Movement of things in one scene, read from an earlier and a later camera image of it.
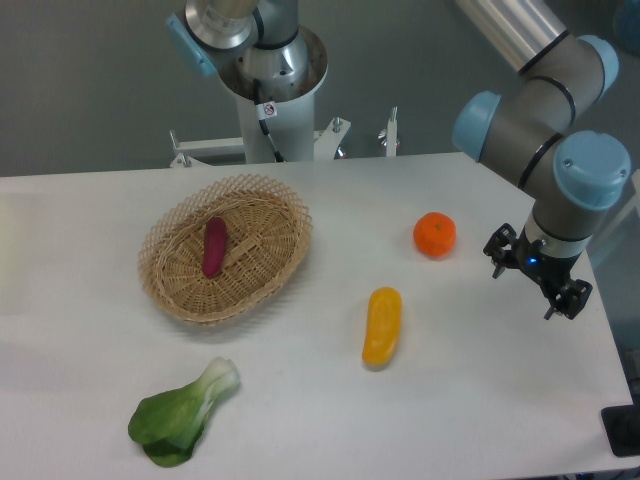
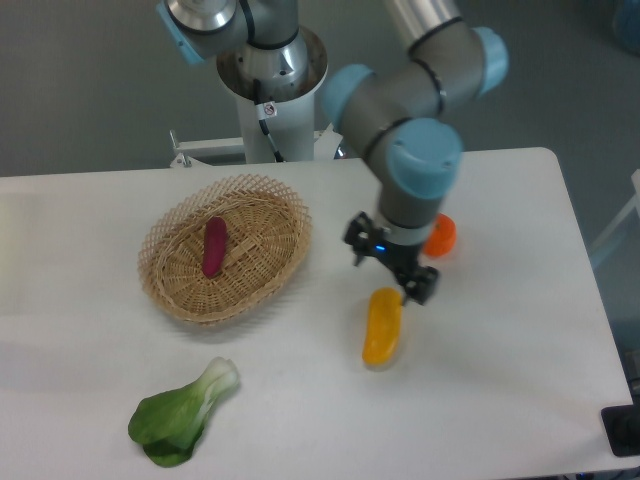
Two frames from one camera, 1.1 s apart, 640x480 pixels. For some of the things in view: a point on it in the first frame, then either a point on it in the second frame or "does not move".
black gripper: (549, 272) → (401, 257)
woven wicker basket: (268, 230) does not move
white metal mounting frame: (185, 152) does not move
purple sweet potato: (215, 239) does not move
